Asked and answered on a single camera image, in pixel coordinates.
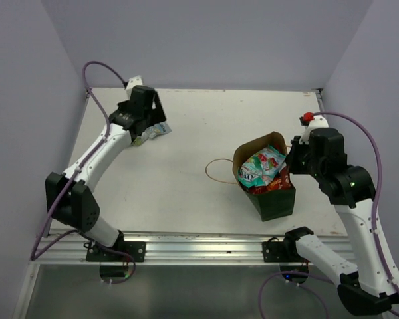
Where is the green Fox's candy bag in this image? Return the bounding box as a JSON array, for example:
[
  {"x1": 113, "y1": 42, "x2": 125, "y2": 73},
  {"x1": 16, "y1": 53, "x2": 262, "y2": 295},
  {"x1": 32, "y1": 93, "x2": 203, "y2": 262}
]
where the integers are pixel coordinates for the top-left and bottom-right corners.
[{"x1": 237, "y1": 145, "x2": 286, "y2": 189}]

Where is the green paper bag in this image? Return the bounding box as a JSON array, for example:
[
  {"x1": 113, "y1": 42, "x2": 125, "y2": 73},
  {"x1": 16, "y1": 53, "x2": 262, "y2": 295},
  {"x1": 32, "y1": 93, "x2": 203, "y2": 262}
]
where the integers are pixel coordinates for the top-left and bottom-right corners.
[{"x1": 228, "y1": 132, "x2": 296, "y2": 222}]

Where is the red Doritos chip bag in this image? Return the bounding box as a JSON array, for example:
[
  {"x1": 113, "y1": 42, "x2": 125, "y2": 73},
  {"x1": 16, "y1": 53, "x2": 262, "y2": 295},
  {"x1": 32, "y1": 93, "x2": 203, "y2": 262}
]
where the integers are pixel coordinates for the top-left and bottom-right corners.
[{"x1": 247, "y1": 166, "x2": 293, "y2": 195}]

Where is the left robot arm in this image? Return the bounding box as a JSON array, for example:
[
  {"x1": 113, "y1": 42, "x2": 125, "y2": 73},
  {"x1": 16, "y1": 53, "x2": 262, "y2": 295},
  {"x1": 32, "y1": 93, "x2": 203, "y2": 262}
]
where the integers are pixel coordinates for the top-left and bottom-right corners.
[{"x1": 45, "y1": 85, "x2": 166, "y2": 261}]

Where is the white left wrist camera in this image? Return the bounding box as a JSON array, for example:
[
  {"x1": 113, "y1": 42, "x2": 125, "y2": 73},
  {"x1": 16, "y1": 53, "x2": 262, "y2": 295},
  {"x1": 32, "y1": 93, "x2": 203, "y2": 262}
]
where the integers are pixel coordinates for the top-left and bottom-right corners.
[{"x1": 125, "y1": 76, "x2": 143, "y2": 91}]

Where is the grey small snack packet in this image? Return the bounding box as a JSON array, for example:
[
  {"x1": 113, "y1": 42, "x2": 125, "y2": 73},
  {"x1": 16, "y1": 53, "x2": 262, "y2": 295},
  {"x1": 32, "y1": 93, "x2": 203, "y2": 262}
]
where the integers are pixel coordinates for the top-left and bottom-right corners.
[{"x1": 142, "y1": 122, "x2": 172, "y2": 140}]

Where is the aluminium table edge rail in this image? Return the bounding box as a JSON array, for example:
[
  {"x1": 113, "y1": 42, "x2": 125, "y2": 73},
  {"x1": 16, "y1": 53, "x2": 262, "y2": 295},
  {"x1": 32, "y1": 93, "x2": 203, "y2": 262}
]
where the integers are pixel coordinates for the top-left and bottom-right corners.
[{"x1": 29, "y1": 232, "x2": 358, "y2": 266}]

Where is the light green small snack packet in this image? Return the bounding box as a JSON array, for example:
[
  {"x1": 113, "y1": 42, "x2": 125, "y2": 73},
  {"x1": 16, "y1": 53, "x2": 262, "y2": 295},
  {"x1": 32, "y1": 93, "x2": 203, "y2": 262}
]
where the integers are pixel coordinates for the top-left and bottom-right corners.
[{"x1": 132, "y1": 136, "x2": 145, "y2": 146}]

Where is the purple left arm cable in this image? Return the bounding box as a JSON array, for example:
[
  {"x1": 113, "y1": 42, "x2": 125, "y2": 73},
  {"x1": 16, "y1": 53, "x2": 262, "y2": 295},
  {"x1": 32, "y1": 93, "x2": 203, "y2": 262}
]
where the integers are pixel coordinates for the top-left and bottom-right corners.
[{"x1": 29, "y1": 61, "x2": 136, "y2": 285}]

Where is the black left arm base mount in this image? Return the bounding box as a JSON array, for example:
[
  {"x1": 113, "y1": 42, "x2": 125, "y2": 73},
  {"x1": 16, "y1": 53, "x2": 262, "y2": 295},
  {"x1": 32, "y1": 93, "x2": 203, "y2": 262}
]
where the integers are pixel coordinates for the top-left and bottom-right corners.
[{"x1": 84, "y1": 241, "x2": 146, "y2": 284}]

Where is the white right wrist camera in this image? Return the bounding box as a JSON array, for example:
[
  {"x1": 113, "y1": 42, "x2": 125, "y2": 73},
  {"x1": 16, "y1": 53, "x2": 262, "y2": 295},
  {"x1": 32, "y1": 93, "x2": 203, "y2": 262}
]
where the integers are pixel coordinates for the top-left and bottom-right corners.
[{"x1": 299, "y1": 112, "x2": 329, "y2": 144}]

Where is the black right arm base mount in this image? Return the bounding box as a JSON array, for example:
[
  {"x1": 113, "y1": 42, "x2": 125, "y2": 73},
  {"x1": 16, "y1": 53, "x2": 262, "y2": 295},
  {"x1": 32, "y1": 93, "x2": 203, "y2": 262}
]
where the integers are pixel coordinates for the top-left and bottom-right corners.
[{"x1": 261, "y1": 237, "x2": 309, "y2": 273}]

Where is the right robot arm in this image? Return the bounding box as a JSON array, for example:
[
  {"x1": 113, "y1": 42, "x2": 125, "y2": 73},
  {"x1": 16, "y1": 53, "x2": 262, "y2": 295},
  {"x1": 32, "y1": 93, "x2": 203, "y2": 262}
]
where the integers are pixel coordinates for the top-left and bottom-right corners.
[{"x1": 283, "y1": 128, "x2": 399, "y2": 316}]

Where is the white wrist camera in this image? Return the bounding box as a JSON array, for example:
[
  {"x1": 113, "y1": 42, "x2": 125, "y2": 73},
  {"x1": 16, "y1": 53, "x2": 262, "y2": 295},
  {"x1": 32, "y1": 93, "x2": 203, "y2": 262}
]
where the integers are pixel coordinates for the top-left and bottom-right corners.
[
  {"x1": 125, "y1": 76, "x2": 143, "y2": 91},
  {"x1": 299, "y1": 112, "x2": 329, "y2": 144}
]

